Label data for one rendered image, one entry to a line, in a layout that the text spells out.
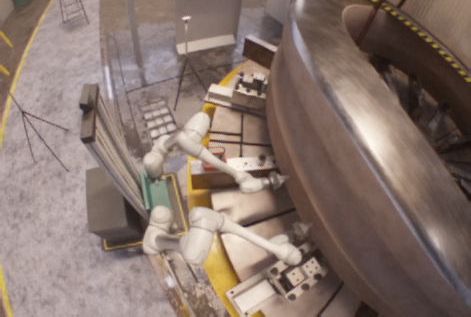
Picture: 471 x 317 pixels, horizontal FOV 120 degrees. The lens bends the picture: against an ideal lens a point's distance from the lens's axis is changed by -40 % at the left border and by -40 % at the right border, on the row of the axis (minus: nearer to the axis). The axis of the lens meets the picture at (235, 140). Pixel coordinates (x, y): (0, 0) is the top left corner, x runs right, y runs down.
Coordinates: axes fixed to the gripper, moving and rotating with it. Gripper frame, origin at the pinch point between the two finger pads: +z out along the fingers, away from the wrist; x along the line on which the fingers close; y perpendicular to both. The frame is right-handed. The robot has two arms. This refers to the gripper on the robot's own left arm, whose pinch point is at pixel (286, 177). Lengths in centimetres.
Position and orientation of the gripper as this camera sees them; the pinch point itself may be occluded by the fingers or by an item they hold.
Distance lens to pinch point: 176.2
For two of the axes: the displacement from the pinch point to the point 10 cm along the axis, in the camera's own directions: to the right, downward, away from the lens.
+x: -2.8, -8.1, 5.2
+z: 9.5, -1.6, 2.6
